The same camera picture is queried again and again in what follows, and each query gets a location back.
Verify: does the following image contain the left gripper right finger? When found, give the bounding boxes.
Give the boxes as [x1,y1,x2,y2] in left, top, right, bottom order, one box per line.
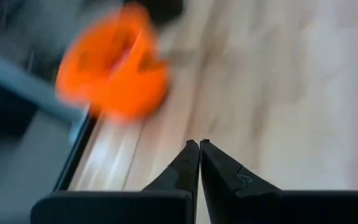
[199,138,358,224]

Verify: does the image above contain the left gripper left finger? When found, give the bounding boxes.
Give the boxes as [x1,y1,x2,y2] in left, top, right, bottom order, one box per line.
[30,139,200,224]

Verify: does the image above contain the orange pumpkin face bucket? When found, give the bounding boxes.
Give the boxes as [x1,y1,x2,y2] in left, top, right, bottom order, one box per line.
[54,2,170,123]

